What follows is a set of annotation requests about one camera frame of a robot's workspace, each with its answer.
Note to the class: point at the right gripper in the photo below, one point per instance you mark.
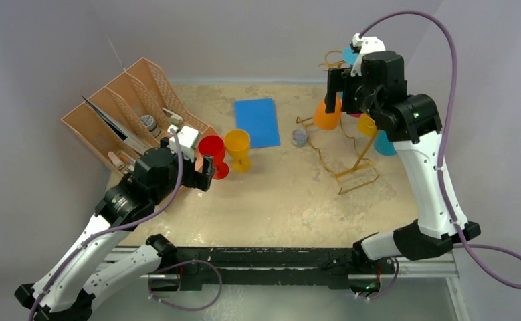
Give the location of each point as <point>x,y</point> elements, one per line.
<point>337,87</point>

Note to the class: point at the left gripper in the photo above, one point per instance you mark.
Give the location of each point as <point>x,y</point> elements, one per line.
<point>200,180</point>

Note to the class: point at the red wine glass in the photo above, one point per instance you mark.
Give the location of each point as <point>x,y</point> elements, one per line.
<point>214,147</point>

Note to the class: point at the yellow-orange wine glass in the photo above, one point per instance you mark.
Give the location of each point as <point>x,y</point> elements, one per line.
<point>237,144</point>

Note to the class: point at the orange wine glass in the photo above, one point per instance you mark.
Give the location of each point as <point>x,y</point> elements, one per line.
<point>327,121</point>

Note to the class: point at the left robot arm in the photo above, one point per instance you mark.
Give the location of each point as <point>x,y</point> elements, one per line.
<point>75,286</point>

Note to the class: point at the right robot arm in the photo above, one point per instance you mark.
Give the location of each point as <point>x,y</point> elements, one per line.
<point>412,123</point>

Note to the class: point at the teal wine glass rear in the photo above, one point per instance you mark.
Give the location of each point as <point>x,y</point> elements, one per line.
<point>349,56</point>

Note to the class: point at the teal wine glass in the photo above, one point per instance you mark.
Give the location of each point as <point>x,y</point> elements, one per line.
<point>349,56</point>
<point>383,146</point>

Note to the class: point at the yellow wine glass on rack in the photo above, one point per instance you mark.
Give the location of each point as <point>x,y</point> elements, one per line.
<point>366,125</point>

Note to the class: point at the teal wine glass front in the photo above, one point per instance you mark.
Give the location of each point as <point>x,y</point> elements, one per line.
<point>383,146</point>

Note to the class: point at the white stapler in organizer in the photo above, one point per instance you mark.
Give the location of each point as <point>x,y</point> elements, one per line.
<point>173,117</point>

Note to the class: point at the small clear glitter ball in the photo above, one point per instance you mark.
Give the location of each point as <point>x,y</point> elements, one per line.
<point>299,138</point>

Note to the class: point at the blue rectangular card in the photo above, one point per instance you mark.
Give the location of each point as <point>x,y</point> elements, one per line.
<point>258,118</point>

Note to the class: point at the pink desk file organizer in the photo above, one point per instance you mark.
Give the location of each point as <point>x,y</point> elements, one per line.
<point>141,89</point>

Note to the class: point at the dark folder in organizer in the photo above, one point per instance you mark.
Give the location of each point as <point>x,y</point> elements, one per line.
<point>128,137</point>

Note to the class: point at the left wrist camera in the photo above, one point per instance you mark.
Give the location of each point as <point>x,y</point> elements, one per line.
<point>188,139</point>

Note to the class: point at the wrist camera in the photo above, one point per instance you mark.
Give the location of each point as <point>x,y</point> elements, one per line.
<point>361,46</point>
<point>188,139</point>

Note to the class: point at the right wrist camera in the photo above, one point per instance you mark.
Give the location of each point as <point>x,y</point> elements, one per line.
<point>361,46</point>

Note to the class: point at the gold wire glass rack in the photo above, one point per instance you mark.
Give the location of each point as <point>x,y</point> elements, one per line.
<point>342,152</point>

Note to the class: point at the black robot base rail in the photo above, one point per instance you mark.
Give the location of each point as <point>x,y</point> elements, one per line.
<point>335,268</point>

